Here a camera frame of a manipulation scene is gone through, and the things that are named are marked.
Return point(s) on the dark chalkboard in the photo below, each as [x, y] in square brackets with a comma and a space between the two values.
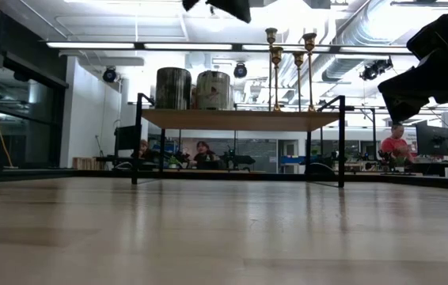
[263, 154]

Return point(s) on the black table frame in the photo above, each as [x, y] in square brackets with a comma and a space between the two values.
[406, 180]

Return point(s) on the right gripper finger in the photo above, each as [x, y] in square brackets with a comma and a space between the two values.
[404, 101]
[422, 71]

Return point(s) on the blue box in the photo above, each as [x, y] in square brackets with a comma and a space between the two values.
[293, 159]

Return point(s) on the wooden crate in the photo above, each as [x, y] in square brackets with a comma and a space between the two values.
[87, 163]

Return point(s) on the black ceiling spotlight fixture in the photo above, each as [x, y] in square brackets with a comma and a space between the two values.
[374, 70]

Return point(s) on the wooden shelf with black legs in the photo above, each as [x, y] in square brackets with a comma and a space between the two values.
[240, 120]

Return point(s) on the silver ventilation duct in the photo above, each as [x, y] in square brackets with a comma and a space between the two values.
[340, 68]

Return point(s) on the background robot station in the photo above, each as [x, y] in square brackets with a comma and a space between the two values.
[244, 160]

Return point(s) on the ceiling light strip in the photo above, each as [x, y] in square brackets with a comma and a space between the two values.
[188, 46]

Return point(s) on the medium brass candlestick holder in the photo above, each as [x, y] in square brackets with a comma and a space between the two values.
[310, 41]

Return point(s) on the person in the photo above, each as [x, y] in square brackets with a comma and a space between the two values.
[204, 149]
[143, 146]
[396, 144]

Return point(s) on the tallest brass candlestick holder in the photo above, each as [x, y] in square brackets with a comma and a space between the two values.
[271, 35]

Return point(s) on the ribbed silver candle tin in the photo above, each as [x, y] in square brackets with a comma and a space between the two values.
[173, 89]

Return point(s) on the round black speaker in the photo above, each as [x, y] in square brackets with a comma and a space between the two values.
[109, 74]
[240, 70]

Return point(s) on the vanilla cake candle tin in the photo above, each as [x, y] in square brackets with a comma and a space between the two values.
[213, 91]

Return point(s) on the black computer monitor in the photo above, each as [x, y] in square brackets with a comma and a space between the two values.
[126, 137]
[431, 140]

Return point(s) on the green potted plant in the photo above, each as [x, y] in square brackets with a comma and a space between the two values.
[174, 161]

